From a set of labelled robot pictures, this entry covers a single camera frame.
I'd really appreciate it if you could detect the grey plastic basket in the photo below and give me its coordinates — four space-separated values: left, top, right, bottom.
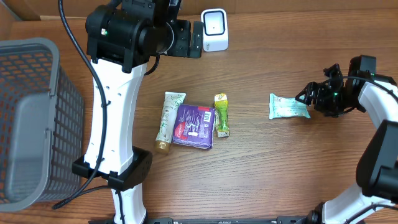
1 38 84 212

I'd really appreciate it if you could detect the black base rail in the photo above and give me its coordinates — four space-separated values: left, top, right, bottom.
88 214 321 224

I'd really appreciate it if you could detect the green yellow juice pouch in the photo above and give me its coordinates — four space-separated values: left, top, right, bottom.
214 93 229 138

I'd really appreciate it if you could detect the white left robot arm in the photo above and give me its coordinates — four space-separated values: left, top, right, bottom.
72 0 203 223

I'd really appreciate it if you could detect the purple pad package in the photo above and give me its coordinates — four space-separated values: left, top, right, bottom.
172 105 215 150

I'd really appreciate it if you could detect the white cream tube gold cap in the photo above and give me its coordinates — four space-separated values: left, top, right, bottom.
155 91 186 154

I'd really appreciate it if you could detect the teal wet wipes pack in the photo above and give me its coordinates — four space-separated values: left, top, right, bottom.
269 93 310 119

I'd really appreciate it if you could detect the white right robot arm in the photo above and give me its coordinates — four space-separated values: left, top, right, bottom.
295 72 397 223

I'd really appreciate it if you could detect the white barcode scanner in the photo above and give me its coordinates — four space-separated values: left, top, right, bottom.
201 8 229 52

